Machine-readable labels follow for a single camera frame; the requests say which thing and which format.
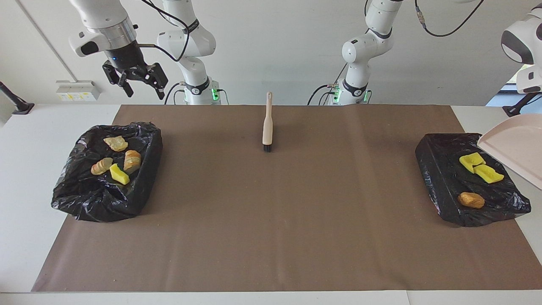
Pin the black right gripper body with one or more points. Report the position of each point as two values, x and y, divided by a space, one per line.
125 57

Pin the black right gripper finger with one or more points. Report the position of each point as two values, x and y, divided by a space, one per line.
114 76
156 76

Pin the pale pastry piece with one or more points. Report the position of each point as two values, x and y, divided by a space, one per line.
115 143

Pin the large striped croissant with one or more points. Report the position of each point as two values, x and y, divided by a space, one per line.
132 162

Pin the small golden croissant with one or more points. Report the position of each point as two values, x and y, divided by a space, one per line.
101 166

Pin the yellow sponge piece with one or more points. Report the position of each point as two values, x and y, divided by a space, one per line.
489 174
471 161
120 174

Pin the beige brush with black bristles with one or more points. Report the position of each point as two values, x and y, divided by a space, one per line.
267 127

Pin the brown peanut-shaped bread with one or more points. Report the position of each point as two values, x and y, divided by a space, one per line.
471 200

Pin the pale pink plastic dustpan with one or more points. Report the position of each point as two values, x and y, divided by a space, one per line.
516 144

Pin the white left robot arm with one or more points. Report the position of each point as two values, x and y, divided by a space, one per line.
364 46

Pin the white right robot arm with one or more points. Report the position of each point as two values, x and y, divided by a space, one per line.
106 21

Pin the black bin with crumpled bag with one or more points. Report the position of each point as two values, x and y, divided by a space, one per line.
84 195

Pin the black bin with taut bag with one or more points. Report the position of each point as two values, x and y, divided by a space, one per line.
444 178

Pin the black clamp stand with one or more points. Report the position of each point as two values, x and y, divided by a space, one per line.
21 107
514 111

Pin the brown paper table mat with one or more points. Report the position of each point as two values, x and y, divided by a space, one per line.
271 267

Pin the white wall socket box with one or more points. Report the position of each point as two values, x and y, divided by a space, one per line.
77 90

